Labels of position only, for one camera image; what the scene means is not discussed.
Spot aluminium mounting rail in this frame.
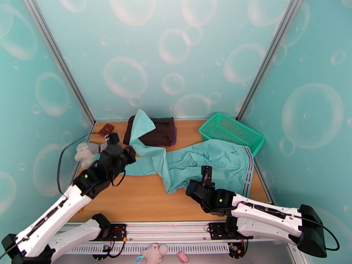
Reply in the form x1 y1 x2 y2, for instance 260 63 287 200
59 221 299 243

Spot base red black wiring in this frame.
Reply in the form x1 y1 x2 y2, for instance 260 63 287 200
103 228 128 258
227 234 252 258

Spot aluminium corner post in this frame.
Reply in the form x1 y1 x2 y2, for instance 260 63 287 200
22 0 96 126
236 0 306 122

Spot right base red black wiring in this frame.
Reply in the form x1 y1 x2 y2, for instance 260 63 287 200
227 234 252 258

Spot dark brown folded trousers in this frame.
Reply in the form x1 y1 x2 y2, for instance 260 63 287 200
123 115 176 147

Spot left base red black wiring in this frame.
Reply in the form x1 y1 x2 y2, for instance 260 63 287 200
103 228 128 258

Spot white vented cable duct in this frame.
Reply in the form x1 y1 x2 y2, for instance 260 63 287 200
64 242 231 256

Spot teal trousers with striped waistband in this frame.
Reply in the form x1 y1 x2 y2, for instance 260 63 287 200
121 108 253 199

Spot pink plush mouse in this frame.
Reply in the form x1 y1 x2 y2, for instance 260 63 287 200
136 243 169 264

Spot brown leather key case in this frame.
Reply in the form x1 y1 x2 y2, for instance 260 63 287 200
98 124 115 137

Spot aluminium table edge rail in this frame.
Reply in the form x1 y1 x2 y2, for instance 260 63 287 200
69 122 96 187
253 157 275 205

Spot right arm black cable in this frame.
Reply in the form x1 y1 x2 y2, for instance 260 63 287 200
301 215 341 251

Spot purple folded garment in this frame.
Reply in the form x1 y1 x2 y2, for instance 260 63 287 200
162 125 177 147

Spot green plastic basket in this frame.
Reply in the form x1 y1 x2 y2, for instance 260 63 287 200
198 112 266 158

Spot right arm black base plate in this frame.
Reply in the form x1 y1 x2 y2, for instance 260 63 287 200
208 222 253 240

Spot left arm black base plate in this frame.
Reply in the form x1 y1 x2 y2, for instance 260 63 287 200
108 223 128 242

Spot grey white plush dog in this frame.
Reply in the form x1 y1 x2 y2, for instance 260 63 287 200
74 142 109 169

